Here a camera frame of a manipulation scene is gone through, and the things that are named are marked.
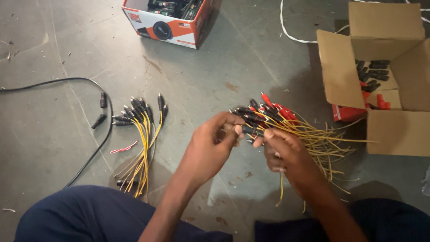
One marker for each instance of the person's right hand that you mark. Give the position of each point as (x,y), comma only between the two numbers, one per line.
(289,158)

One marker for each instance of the person's left hand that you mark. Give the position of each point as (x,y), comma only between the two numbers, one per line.
(206,153)

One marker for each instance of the red small box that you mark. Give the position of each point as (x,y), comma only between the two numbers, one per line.
(347,113)

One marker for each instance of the black plug shell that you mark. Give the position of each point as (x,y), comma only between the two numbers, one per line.
(99,121)
(103,100)
(126,183)

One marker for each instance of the brown cardboard box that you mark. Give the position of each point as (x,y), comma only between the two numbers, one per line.
(379,77)

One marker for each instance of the person's dark blue trousers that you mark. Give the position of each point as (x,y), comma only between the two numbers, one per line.
(100,215)

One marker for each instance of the orange white printed carton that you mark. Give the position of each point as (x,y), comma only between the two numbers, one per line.
(168,23)

